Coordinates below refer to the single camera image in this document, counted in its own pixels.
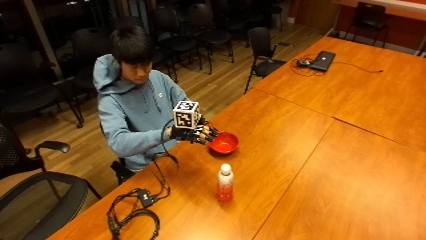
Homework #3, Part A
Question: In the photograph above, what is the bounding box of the black curved-back mesh chair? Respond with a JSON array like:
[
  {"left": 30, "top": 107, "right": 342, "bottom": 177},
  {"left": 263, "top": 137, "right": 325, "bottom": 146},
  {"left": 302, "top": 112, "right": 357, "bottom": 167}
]
[{"left": 0, "top": 170, "right": 104, "bottom": 240}]

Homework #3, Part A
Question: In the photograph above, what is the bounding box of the black glove cable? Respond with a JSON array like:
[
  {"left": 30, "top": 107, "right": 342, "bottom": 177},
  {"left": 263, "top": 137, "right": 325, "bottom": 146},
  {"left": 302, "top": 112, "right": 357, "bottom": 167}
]
[{"left": 152, "top": 119, "right": 180, "bottom": 201}]

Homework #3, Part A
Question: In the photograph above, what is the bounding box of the red bowl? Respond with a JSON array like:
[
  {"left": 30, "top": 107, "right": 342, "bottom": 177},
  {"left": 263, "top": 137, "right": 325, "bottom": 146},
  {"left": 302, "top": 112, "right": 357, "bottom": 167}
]
[{"left": 207, "top": 131, "right": 241, "bottom": 156}]

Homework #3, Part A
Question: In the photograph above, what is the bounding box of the thin black laptop cable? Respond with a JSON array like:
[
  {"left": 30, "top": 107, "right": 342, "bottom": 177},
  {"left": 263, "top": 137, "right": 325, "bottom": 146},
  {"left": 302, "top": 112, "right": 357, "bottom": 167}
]
[{"left": 289, "top": 54, "right": 386, "bottom": 78}]

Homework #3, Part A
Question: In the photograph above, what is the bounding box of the black chair with armrests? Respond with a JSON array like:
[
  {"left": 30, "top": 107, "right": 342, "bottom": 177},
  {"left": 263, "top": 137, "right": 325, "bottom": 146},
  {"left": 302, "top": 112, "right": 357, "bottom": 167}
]
[{"left": 242, "top": 26, "right": 295, "bottom": 95}]

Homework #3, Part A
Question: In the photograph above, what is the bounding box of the small black hub box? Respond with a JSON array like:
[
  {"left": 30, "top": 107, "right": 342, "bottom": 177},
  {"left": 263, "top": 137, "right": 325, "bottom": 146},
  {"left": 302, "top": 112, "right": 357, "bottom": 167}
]
[{"left": 137, "top": 188, "right": 156, "bottom": 208}]

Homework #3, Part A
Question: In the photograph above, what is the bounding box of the white marker cube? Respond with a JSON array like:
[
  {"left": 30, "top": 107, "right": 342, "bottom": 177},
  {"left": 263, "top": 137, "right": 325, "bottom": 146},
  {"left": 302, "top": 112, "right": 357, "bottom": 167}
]
[{"left": 172, "top": 100, "right": 201, "bottom": 130}]

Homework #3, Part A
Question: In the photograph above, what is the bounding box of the black laptop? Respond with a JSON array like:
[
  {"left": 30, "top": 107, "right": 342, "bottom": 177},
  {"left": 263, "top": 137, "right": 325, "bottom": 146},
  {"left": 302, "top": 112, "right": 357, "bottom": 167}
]
[{"left": 307, "top": 50, "right": 338, "bottom": 73}]

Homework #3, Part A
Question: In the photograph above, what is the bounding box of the the person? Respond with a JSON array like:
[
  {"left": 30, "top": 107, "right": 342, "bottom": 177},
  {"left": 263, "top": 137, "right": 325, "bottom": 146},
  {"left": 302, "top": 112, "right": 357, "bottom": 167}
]
[{"left": 92, "top": 24, "right": 193, "bottom": 173}]

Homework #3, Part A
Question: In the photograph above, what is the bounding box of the red drink bottle white cap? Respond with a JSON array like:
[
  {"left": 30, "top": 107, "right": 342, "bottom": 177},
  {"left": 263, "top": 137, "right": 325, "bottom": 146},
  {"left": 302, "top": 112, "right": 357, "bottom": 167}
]
[{"left": 215, "top": 162, "right": 235, "bottom": 204}]

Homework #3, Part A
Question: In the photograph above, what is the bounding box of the black mesh office chair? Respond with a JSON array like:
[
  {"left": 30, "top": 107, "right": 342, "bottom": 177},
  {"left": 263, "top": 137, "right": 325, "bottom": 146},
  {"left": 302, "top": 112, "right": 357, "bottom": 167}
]
[{"left": 0, "top": 122, "right": 73, "bottom": 183}]

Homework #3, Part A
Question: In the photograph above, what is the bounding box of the person's black chair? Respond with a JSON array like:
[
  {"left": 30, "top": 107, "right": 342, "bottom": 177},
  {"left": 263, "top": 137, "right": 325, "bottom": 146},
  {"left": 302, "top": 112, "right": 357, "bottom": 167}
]
[{"left": 98, "top": 122, "right": 137, "bottom": 186}]

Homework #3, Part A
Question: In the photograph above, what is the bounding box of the black looped cable bundle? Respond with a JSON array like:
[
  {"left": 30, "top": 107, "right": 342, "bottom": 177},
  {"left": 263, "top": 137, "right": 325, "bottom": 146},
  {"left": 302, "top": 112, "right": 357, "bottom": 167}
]
[{"left": 105, "top": 188, "right": 162, "bottom": 240}]

